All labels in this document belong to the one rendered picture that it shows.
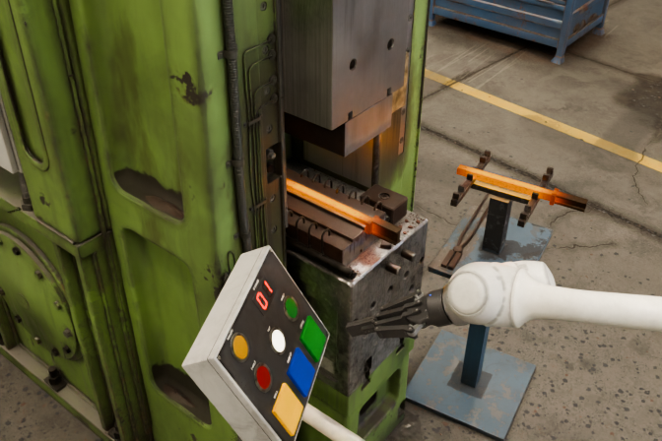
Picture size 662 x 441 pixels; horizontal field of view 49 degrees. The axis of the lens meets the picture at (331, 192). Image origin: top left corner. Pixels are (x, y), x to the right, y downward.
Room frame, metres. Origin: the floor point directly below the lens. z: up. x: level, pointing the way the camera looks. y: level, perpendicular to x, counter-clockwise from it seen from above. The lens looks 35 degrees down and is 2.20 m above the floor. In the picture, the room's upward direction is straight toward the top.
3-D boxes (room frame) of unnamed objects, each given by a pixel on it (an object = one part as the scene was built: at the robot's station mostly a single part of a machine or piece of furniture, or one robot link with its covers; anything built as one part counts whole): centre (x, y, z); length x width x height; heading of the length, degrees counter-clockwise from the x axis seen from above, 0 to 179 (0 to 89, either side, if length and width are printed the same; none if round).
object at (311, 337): (1.15, 0.04, 1.01); 0.07 x 0.05 x 0.07; 167
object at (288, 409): (0.95, 0.09, 1.01); 0.07 x 0.05 x 0.07; 167
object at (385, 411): (1.75, 0.05, 0.23); 0.55 x 0.37 x 0.47; 52
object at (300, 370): (1.05, 0.06, 1.01); 0.07 x 0.05 x 0.07; 167
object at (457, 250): (2.05, -0.51, 0.68); 0.60 x 0.04 x 0.01; 152
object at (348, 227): (1.70, 0.07, 0.96); 0.42 x 0.20 x 0.09; 52
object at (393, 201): (1.75, -0.16, 0.95); 0.12 x 0.08 x 0.06; 52
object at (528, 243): (1.89, -0.54, 0.67); 0.40 x 0.30 x 0.02; 151
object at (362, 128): (1.70, 0.07, 1.32); 0.42 x 0.20 x 0.10; 52
